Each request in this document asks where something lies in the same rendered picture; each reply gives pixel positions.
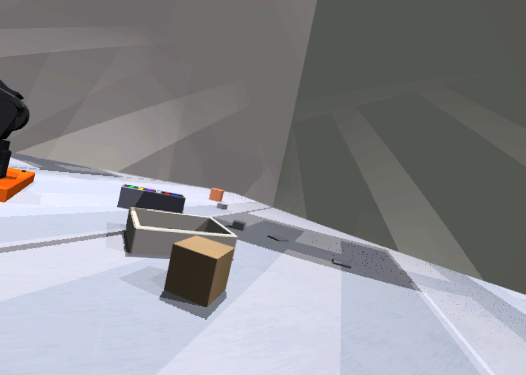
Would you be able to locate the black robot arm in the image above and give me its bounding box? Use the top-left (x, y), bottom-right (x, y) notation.
top-left (0, 79), bottom-right (29, 179)

